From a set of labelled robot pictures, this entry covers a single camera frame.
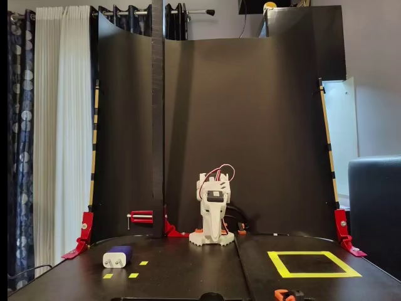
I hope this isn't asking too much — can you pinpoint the blue white charger block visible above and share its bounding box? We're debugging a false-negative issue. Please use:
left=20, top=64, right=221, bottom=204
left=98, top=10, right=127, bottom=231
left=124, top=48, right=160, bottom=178
left=102, top=245, right=133, bottom=270

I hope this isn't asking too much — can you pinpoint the thin black hanging cable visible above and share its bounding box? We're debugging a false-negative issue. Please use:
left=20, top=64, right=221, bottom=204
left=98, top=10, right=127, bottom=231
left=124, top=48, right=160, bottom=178
left=239, top=0, right=249, bottom=39

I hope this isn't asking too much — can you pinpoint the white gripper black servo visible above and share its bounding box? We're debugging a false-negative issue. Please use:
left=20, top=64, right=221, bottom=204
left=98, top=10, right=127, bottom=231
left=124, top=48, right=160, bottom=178
left=202, top=187, right=229, bottom=245

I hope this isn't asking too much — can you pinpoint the silver curtain rod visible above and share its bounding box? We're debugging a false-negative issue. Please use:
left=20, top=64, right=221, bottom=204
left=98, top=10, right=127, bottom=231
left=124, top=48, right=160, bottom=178
left=100, top=9, right=216, bottom=17

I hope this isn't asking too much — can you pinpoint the yellow tape square outline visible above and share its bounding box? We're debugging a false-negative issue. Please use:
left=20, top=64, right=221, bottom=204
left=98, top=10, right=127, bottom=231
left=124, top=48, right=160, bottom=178
left=266, top=250, right=363, bottom=279

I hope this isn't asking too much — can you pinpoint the yellow black striped stick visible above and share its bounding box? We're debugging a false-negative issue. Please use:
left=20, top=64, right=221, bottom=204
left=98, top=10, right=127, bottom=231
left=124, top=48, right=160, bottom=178
left=88, top=80, right=100, bottom=209
left=318, top=78, right=341, bottom=210

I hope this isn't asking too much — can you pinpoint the white pleated curtain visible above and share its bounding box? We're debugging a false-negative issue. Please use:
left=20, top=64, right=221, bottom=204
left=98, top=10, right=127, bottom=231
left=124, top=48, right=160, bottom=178
left=33, top=5, right=95, bottom=278

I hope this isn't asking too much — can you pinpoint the red screw clamp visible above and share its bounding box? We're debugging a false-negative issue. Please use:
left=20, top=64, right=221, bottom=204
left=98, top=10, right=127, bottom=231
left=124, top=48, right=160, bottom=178
left=126, top=210, right=154, bottom=231

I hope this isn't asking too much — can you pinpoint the red white servo cable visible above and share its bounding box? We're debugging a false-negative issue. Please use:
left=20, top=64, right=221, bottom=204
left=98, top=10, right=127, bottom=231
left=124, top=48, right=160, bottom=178
left=200, top=163, right=236, bottom=201

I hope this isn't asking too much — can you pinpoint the black corrugated backdrop sheet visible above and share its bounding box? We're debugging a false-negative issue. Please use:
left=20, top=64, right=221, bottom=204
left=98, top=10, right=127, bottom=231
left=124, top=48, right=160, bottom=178
left=90, top=13, right=341, bottom=244

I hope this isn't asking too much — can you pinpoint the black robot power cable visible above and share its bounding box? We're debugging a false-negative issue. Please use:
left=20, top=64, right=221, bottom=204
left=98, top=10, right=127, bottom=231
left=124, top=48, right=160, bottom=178
left=224, top=205, right=250, bottom=228

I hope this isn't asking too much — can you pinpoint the red corner bracket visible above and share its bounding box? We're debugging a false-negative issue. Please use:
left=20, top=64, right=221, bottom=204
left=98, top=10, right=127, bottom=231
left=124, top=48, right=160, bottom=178
left=61, top=211, right=95, bottom=260
left=333, top=208, right=367, bottom=258

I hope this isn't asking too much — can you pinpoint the red post foot bracket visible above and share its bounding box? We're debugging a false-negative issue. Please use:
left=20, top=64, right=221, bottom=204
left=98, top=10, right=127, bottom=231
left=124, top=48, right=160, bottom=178
left=163, top=205, right=190, bottom=238

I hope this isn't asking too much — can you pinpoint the blue dotted curtain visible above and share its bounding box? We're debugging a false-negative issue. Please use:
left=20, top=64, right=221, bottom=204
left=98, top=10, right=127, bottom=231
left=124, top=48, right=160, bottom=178
left=90, top=3, right=189, bottom=82
left=8, top=9, right=36, bottom=291

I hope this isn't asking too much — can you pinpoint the black floor cable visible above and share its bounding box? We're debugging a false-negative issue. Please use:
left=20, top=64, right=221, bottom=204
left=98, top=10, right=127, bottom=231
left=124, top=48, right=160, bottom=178
left=8, top=264, right=53, bottom=280

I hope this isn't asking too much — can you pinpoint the tall black ribbed post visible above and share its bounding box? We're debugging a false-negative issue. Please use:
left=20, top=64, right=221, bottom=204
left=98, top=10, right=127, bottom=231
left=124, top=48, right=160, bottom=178
left=151, top=0, right=166, bottom=241

